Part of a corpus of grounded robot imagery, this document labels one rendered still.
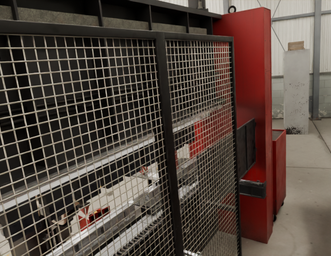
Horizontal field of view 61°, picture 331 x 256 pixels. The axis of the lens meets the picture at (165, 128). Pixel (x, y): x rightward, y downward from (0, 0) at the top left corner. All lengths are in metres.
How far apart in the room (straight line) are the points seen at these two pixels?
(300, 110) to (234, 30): 4.68
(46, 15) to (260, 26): 1.86
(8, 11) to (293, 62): 6.37
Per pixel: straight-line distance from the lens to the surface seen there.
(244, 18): 2.75
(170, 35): 0.99
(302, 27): 8.92
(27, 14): 1.32
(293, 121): 7.25
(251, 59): 2.72
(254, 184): 2.49
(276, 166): 3.30
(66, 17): 1.43
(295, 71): 7.09
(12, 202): 1.47
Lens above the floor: 1.89
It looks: 13 degrees down
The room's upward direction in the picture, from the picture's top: 6 degrees counter-clockwise
